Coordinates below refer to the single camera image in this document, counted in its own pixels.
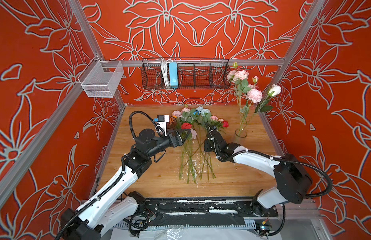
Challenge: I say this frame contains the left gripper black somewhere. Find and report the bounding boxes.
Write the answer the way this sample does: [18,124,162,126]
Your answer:
[146,127,190,159]

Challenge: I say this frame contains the clear ribbed glass vase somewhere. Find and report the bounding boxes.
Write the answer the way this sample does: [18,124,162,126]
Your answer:
[232,129,247,146]

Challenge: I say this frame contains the pink peony stem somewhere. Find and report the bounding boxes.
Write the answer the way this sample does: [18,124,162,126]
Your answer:
[227,63,258,129]

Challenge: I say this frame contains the white rose stem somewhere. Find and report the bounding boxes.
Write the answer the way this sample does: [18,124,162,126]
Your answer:
[240,85,281,131]

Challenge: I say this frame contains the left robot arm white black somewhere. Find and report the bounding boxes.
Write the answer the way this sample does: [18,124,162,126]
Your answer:
[55,111,191,240]

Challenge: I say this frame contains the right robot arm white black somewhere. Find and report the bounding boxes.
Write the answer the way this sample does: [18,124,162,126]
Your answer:
[205,123,333,209]

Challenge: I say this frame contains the brown glass vase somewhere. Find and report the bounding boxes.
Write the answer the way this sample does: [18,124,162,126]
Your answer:
[167,116,177,129]

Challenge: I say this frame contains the pile of artificial flowers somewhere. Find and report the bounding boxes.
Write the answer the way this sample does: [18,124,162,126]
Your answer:
[171,106,229,184]

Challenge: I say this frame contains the red rose on table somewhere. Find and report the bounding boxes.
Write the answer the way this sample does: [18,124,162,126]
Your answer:
[181,122,192,130]

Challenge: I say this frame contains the blue card in basket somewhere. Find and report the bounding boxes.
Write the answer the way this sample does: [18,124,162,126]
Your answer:
[168,62,178,89]

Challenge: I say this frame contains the aluminium back crossbar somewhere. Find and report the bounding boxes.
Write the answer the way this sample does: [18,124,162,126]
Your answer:
[101,59,284,68]

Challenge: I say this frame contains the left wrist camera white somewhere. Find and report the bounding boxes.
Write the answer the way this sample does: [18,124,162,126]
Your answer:
[154,115,169,136]

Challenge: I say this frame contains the black wire basket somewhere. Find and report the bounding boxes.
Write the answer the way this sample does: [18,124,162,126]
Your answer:
[141,58,230,90]

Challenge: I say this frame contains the white cables in basket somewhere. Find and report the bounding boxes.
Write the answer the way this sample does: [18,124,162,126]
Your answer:
[160,59,171,88]

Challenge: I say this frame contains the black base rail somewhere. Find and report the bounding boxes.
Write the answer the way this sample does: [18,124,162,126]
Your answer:
[142,197,282,231]

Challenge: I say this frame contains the aluminium frame post right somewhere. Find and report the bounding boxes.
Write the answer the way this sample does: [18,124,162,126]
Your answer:
[261,0,327,109]

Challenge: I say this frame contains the aluminium frame post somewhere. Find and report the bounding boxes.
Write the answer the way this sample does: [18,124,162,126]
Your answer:
[69,1,125,110]
[261,0,327,109]

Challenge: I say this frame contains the clear acrylic wall box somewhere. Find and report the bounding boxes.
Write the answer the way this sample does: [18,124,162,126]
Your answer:
[78,56,124,98]

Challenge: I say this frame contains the aluminium frame post left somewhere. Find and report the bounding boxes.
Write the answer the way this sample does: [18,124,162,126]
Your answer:
[69,1,125,110]

